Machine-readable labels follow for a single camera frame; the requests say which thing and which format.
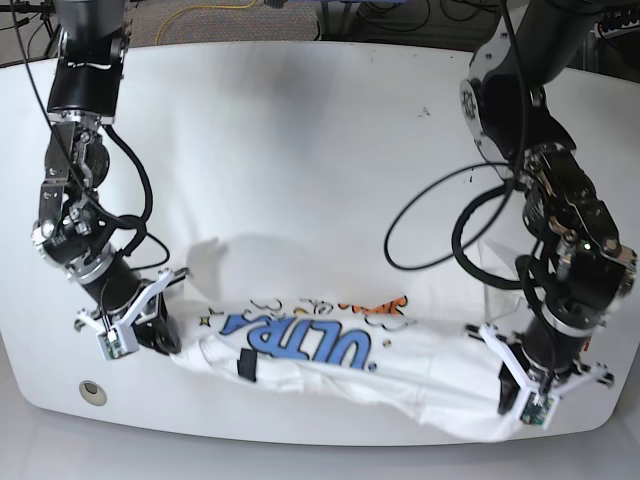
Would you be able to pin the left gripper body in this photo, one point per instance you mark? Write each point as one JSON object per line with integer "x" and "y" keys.
{"x": 546, "y": 357}

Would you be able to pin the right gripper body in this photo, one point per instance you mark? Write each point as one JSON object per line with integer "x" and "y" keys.
{"x": 122, "y": 296}

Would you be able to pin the white printed T-shirt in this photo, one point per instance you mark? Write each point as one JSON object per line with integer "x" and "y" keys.
{"x": 279, "y": 318}

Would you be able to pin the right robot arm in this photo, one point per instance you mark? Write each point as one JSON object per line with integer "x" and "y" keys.
{"x": 73, "y": 230}

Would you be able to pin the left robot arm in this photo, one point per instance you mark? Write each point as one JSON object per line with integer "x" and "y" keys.
{"x": 578, "y": 271}

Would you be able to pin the white power strip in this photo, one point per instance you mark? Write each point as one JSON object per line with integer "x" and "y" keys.
{"x": 618, "y": 23}

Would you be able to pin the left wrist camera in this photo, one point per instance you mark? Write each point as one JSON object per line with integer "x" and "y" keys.
{"x": 537, "y": 410}

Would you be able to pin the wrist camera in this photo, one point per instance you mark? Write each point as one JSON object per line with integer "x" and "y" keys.
{"x": 537, "y": 410}
{"x": 118, "y": 342}

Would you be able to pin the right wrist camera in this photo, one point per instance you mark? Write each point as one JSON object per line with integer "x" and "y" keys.
{"x": 118, "y": 342}

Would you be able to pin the left table cable grommet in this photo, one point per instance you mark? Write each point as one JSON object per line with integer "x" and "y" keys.
{"x": 92, "y": 393}

